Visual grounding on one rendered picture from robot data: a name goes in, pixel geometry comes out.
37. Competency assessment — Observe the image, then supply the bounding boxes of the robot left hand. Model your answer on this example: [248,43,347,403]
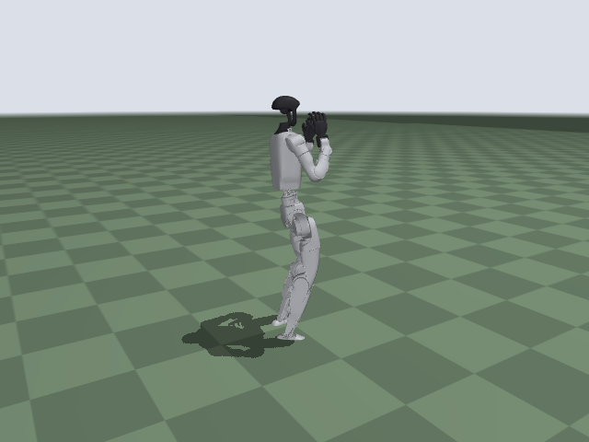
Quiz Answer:
[302,116,317,145]

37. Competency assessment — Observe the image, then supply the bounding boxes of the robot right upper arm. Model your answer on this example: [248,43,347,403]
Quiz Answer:
[284,134,326,182]

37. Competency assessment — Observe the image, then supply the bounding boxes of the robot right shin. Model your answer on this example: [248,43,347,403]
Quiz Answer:
[284,277,314,338]

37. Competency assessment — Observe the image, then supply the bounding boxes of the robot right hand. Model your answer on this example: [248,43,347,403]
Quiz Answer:
[306,111,329,147]

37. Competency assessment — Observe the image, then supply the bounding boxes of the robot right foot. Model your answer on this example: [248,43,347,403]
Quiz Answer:
[277,333,305,340]

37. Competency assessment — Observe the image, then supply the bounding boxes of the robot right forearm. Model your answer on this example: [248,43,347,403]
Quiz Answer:
[314,137,332,178]

